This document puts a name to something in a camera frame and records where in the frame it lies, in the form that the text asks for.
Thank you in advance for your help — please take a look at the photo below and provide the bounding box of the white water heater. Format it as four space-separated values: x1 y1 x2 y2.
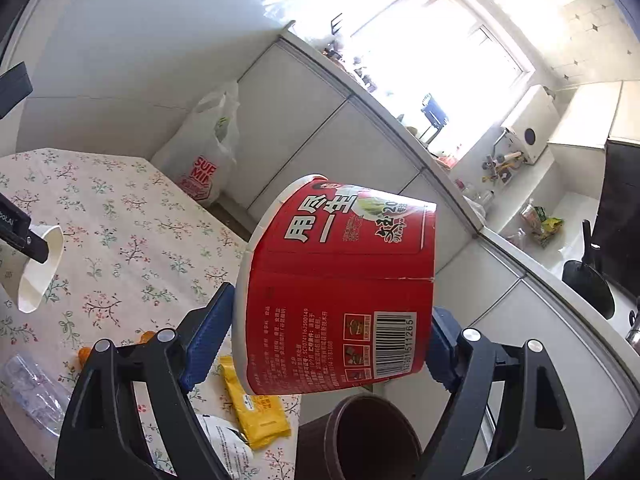
500 85 558 167

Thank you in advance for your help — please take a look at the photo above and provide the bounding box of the row of small bottles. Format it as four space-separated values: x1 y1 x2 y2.
320 35 381 92

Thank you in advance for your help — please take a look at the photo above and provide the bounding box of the yellow snack packet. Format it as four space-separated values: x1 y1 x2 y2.
220 355 291 451

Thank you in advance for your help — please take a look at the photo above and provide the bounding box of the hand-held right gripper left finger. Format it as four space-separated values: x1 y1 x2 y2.
54 282 236 480

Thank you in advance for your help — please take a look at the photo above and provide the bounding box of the green food packet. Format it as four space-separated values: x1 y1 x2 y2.
520 204 565 250

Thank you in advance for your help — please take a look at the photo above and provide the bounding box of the white plastic shopping bag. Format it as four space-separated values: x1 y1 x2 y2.
150 80 241 206

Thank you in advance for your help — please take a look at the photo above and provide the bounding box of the red instant noodle bowl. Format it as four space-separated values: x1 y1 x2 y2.
231 175 437 396

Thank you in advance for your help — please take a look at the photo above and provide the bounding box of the black kitchen appliance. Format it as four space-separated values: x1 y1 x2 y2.
597 139 640 301

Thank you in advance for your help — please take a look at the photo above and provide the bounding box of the dark blue container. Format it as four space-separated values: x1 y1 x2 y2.
421 94 451 131

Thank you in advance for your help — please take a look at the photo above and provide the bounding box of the white wall cabinet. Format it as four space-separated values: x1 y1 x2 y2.
547 80 640 151

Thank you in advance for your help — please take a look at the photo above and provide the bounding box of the kitchen window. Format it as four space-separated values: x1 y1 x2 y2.
295 0 533 161

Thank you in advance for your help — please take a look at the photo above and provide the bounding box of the orange peel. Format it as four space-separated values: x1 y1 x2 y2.
76 331 153 367

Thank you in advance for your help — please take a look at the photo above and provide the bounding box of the white snack packet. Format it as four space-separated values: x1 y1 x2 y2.
195 414 249 480

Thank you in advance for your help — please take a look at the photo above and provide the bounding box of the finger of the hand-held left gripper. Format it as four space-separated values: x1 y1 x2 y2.
0 62 33 118
22 227 49 263

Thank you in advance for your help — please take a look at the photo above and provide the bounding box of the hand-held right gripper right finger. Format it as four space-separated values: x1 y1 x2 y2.
422 306 585 480

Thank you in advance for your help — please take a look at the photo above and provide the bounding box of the black frying pan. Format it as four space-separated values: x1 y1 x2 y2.
561 220 616 320

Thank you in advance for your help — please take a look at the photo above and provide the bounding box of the floral tablecloth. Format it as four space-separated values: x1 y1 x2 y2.
0 147 301 480

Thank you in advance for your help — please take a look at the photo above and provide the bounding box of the white paper cup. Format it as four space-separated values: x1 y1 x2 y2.
17 225 64 313

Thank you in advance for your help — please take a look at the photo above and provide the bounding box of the brown plastic trash bin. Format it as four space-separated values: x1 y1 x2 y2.
297 394 425 480

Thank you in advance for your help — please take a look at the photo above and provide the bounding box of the metal faucet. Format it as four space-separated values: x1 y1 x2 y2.
625 305 640 351

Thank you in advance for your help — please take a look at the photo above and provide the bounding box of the white kitchen cabinet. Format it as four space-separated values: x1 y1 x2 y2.
435 230 640 480
235 40 476 261

